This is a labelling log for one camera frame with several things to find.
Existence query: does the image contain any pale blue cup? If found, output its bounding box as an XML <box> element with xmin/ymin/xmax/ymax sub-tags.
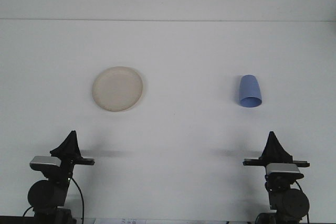
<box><xmin>238</xmin><ymin>74</ymin><xmax>263</xmax><ymax>109</ymax></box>

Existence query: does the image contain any short black base cable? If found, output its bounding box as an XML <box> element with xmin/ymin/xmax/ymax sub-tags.
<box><xmin>22</xmin><ymin>206</ymin><xmax>35</xmax><ymax>218</ymax></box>

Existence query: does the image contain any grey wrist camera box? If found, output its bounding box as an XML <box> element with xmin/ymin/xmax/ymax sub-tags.
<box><xmin>265</xmin><ymin>163</ymin><xmax>302</xmax><ymax>176</ymax></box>
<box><xmin>29</xmin><ymin>155</ymin><xmax>61</xmax><ymax>171</ymax></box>

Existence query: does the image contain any white printed paper sheet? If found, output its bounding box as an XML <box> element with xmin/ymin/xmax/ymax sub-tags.
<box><xmin>93</xmin><ymin>217</ymin><xmax>148</xmax><ymax>224</ymax></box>

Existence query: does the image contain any pale round plate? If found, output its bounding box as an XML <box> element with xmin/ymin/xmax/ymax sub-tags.
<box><xmin>91</xmin><ymin>66</ymin><xmax>144</xmax><ymax>113</ymax></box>

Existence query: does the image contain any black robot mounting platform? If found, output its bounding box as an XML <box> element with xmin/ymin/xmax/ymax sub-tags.
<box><xmin>0</xmin><ymin>215</ymin><xmax>35</xmax><ymax>224</ymax></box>

